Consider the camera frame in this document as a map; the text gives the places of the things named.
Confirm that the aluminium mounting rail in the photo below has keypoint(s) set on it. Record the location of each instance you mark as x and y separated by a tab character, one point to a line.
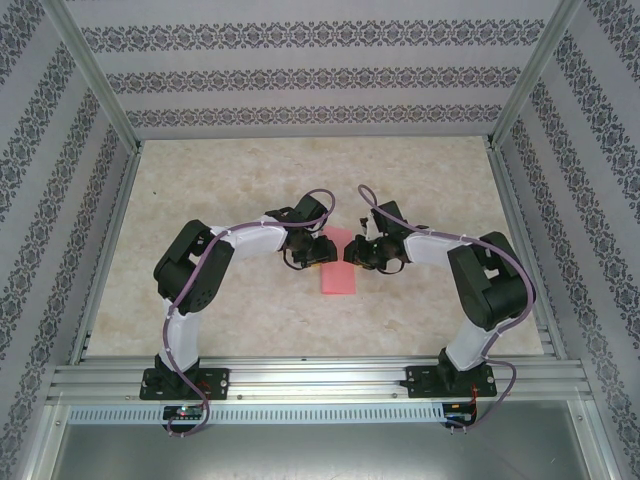
320	377

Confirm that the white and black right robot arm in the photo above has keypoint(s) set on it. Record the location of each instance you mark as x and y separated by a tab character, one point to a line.
430	247

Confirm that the aluminium frame post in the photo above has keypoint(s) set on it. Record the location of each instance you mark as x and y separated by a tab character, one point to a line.
533	75
94	75

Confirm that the aluminium side rail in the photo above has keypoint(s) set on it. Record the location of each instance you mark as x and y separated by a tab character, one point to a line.
107	250
510	200

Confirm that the grey metal sheet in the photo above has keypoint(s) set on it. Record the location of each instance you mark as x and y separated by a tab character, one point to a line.
320	455

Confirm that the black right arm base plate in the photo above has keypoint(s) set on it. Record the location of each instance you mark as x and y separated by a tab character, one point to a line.
422	382

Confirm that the small circuit board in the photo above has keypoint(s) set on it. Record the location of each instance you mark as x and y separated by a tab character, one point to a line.
457	415
182	412

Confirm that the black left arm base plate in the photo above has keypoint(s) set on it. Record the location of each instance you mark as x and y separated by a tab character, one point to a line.
215	382

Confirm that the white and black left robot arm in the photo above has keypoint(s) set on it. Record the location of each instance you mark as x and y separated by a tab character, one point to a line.
250	242

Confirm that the pink paper sheet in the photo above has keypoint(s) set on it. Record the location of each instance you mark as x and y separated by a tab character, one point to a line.
340	280

